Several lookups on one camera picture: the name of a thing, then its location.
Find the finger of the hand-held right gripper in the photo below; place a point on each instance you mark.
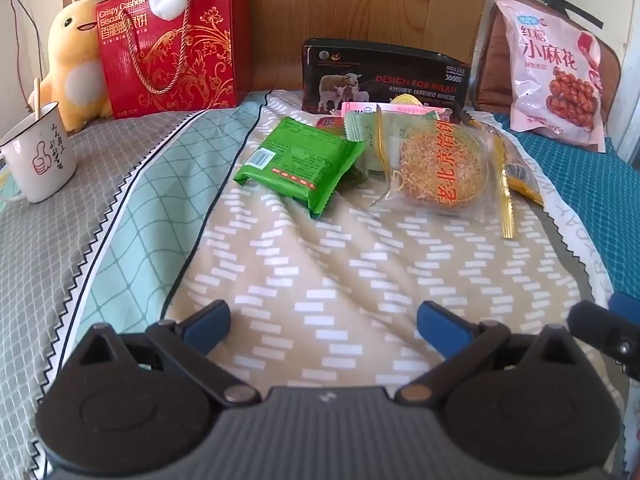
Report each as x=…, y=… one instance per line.
x=600, y=327

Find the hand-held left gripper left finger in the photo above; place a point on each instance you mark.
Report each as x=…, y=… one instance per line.
x=207, y=322

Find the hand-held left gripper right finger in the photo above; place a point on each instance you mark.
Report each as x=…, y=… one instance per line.
x=440, y=320

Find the clear sesame cake packet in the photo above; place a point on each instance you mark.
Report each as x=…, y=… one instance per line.
x=440, y=170

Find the light green snack packet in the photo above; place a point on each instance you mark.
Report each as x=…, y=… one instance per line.
x=362, y=135

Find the small red snack packet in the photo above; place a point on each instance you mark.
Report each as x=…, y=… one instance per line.
x=330, y=122

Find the pink snack packet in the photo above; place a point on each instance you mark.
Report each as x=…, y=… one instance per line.
x=360, y=106

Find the black sheep print box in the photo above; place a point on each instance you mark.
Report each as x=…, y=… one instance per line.
x=400, y=67

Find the patchwork printed bed cover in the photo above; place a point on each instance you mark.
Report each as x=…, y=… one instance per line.
x=300, y=260

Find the white enamel mug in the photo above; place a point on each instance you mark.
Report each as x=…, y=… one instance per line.
x=40, y=160

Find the large pink snack bag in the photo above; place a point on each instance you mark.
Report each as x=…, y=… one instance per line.
x=555, y=70

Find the red gift box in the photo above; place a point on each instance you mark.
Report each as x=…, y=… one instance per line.
x=190, y=60

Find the brown seat cushion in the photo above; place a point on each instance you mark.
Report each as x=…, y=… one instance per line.
x=492, y=60

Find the yellow plush duck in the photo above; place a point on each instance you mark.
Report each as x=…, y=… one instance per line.
x=72, y=60

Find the wooden headboard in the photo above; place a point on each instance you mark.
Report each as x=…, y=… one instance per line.
x=350, y=0

